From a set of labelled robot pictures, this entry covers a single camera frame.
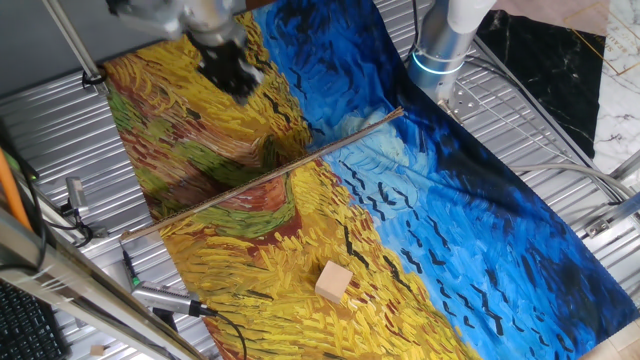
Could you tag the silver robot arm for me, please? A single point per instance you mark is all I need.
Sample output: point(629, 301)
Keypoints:
point(440, 35)

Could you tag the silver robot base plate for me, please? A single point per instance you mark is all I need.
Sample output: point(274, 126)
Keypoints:
point(465, 102)

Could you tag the aluminium rail with bracket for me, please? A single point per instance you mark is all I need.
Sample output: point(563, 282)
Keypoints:
point(597, 227)

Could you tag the brown cardboard board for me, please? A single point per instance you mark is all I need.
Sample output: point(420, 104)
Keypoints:
point(250, 182)

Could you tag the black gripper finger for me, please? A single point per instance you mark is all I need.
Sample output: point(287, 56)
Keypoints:
point(232, 95)
point(251, 82)

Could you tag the painted wheat field cloth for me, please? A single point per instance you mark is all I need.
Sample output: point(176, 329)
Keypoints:
point(450, 200)

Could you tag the small wooden cube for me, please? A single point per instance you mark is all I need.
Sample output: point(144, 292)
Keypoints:
point(97, 350)

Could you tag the light wooden block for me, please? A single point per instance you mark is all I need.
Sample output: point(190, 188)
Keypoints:
point(333, 282)

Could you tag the aluminium frame bar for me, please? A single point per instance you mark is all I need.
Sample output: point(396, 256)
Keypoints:
point(75, 285)

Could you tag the black keyboard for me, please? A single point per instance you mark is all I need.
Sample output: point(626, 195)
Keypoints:
point(25, 325)

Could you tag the silver metal pole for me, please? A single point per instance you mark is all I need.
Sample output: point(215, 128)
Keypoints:
point(75, 47)

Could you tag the white marble board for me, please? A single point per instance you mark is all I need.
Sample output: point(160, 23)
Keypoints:
point(620, 110)

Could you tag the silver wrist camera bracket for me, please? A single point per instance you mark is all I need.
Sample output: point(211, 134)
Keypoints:
point(150, 20)

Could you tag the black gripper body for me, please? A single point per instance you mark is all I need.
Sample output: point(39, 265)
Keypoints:
point(225, 60)

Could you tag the black marble board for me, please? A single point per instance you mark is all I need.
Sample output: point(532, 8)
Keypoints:
point(550, 75)

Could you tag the silver ribbed camera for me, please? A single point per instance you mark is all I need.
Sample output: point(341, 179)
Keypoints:
point(165, 297)

